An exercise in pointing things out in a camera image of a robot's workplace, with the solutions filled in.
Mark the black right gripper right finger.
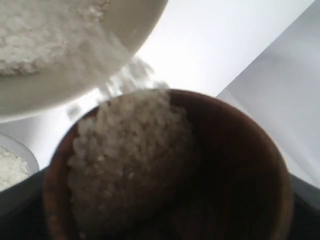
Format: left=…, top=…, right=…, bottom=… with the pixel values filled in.
left=287, top=174, right=320, bottom=240

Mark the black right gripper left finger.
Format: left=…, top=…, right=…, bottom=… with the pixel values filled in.
left=0, top=169, right=50, bottom=240

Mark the brown wooden cup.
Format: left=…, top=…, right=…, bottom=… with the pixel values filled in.
left=41, top=88, right=295, bottom=240

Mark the rice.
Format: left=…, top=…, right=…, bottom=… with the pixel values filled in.
left=0, top=0, right=110, bottom=76
left=0, top=146, right=30, bottom=191
left=67, top=58, right=195, bottom=240

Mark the rice in steel tray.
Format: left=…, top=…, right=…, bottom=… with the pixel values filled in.
left=0, top=146, right=30, bottom=191

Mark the rice in white bowl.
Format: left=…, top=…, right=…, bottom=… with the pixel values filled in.
left=0, top=0, right=110, bottom=76

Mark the white ceramic bowl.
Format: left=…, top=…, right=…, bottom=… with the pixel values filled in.
left=0, top=0, right=167, bottom=123

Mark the round steel tray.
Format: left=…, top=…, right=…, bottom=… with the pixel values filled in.
left=0, top=132, right=40, bottom=180

